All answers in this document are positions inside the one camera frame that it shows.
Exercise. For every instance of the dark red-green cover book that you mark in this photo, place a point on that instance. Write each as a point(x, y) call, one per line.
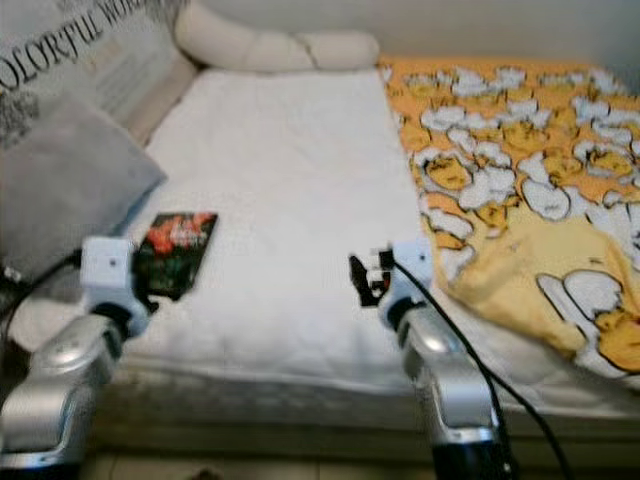
point(185, 235)

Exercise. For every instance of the grey pillow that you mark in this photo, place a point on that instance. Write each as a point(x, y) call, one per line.
point(70, 190)

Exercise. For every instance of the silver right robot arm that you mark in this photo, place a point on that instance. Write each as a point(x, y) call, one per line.
point(455, 390)

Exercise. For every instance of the white quilted mattress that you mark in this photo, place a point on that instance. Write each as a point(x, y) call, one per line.
point(300, 180)

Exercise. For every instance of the beige bed base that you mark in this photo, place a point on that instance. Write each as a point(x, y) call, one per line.
point(260, 440)

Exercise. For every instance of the yellow cartoon print blanket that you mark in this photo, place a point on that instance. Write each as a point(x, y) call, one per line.
point(510, 140)

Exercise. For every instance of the long beige bolster pillow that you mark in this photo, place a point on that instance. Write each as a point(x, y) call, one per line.
point(240, 45)

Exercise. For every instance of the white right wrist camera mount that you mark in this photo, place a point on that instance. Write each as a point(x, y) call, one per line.
point(410, 262)

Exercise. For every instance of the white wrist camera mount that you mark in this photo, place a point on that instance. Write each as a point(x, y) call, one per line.
point(410, 262)
point(110, 265)

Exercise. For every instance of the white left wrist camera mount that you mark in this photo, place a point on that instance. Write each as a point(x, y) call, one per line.
point(110, 265)

